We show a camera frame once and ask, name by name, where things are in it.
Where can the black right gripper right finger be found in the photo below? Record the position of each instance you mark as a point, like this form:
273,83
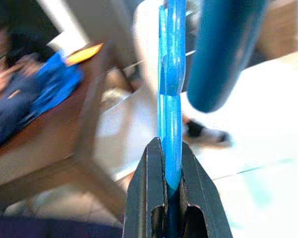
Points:
203,203

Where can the dark brown wooden table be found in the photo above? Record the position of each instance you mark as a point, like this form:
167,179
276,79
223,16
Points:
52,138

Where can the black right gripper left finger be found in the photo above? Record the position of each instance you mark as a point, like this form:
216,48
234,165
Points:
146,198

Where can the bright blue garment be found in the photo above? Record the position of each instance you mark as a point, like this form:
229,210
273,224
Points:
57,81

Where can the yellow envelope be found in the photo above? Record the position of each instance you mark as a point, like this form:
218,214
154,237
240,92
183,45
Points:
84,55

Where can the person in black t-shirt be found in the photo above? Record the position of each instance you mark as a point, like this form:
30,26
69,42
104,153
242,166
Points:
22,49

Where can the blue plastic clothes hanger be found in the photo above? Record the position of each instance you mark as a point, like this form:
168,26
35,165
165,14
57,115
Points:
172,124

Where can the navy shirt with yellow badge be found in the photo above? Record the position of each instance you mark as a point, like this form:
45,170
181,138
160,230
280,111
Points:
10,111

